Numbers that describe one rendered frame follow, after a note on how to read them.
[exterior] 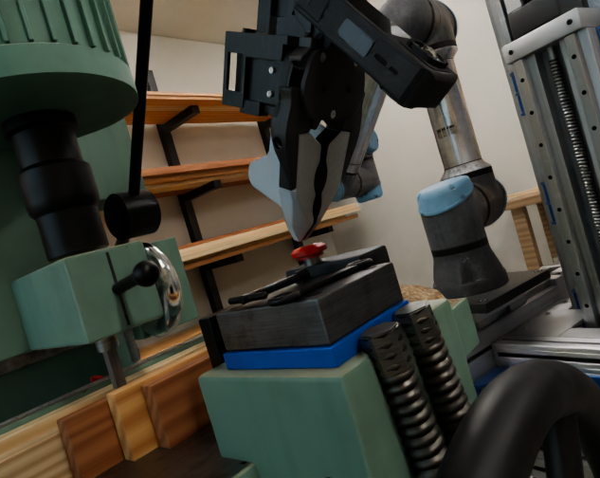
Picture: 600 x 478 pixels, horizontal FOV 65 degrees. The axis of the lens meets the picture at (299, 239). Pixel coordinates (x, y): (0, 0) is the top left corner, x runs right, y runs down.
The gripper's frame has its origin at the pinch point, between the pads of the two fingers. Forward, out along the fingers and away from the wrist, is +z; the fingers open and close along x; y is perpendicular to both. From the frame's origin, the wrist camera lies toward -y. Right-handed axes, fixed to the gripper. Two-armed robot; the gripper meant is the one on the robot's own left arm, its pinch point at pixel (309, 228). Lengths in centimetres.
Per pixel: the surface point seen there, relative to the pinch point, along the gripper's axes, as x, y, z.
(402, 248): -321, 139, 127
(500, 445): 13.5, -19.4, -0.8
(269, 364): 9.6, -5.4, 5.5
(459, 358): -2.1, -13.2, 6.2
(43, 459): 18.0, 8.9, 17.9
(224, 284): -183, 207, 146
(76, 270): 13.2, 11.9, 4.6
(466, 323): -24.2, -7.2, 14.9
